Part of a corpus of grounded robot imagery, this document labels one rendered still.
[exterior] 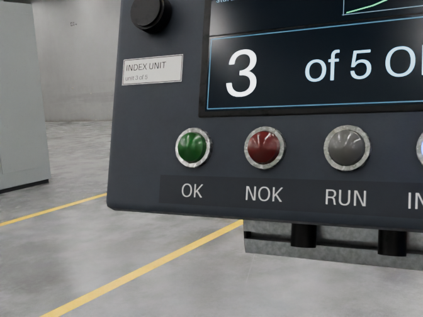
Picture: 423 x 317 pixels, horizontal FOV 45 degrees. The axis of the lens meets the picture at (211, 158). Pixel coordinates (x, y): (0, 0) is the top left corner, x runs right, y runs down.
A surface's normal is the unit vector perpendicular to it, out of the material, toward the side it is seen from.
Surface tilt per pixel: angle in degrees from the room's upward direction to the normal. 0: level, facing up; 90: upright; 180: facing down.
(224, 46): 75
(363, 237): 90
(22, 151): 90
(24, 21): 90
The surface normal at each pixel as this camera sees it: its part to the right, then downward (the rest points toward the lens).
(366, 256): -0.45, 0.16
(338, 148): -0.52, -0.07
